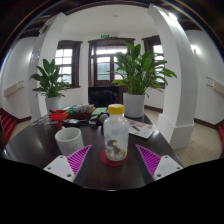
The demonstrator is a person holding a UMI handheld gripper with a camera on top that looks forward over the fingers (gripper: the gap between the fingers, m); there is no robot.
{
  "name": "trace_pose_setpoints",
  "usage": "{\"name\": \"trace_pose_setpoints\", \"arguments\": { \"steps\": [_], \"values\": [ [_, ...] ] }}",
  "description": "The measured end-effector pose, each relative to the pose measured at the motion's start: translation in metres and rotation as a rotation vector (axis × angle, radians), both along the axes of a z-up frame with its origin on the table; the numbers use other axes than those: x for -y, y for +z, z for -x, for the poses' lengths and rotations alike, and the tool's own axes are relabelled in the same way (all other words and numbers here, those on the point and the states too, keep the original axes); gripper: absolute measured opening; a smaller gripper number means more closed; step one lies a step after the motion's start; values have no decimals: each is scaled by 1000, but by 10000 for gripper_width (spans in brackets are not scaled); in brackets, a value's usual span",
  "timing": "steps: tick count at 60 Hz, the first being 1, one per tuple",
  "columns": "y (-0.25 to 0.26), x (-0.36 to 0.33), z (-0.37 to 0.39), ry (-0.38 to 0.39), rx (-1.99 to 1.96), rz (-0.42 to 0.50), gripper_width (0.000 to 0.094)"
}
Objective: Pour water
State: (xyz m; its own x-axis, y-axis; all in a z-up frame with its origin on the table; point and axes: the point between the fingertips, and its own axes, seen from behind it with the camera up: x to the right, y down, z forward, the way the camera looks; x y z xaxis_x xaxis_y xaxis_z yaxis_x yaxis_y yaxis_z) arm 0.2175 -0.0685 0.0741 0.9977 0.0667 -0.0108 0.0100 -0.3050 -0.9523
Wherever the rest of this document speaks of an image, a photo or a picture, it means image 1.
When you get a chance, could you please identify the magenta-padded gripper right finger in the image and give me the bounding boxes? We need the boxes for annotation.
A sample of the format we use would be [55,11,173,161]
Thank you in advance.
[133,143,184,188]

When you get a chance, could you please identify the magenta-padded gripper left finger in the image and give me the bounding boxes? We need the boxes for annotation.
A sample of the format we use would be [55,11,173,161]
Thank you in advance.
[43,144,93,188]

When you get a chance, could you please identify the yellow-capped clear plastic bottle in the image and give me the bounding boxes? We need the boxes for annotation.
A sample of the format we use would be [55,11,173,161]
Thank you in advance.
[102,103,130,163]

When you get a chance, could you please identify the white speckled mug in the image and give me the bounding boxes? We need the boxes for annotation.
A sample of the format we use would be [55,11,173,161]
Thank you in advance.
[54,126,85,157]

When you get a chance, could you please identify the flat round red coaster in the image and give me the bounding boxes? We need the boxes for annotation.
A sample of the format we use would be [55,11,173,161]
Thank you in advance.
[99,148,129,168]

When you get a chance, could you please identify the printed paper sheet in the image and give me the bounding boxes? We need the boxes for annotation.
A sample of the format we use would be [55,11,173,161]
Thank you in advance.
[31,114,55,127]
[128,120,157,140]

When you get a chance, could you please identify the red plastic box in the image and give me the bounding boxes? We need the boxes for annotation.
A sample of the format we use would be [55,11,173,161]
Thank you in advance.
[49,109,71,122]

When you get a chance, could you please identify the box of small items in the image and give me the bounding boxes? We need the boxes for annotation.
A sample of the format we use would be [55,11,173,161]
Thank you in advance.
[72,103,96,120]

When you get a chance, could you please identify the red carpeted staircase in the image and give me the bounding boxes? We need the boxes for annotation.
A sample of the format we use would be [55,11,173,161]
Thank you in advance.
[217,123,224,148]
[0,108,18,142]

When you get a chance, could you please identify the grey headphones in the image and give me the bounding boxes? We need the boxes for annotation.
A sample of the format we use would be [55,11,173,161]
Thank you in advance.
[97,113,110,126]

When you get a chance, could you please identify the green flat booklet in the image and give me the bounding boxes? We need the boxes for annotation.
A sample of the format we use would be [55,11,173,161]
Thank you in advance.
[91,106,109,117]

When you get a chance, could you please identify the black chair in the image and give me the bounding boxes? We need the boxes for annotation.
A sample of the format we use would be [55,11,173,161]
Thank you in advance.
[87,85,121,109]

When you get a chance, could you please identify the small potted green plant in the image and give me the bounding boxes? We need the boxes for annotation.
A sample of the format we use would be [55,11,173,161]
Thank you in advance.
[29,58,72,113]

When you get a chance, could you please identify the large potted green plant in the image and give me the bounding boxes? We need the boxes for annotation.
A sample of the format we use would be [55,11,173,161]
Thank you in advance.
[111,42,178,120]

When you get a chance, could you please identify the dark-framed window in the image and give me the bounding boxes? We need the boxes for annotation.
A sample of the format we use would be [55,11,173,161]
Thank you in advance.
[142,34,167,89]
[54,39,83,89]

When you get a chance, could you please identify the dark-framed glass door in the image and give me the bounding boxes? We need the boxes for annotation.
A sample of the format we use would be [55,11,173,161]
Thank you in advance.
[87,37,136,88]

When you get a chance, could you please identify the white wall heater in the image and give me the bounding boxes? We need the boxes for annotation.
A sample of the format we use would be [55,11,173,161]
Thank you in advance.
[205,76,224,97]
[3,80,25,98]

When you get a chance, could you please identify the wall lamp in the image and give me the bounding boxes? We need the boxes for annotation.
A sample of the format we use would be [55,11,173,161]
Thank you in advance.
[190,44,202,57]

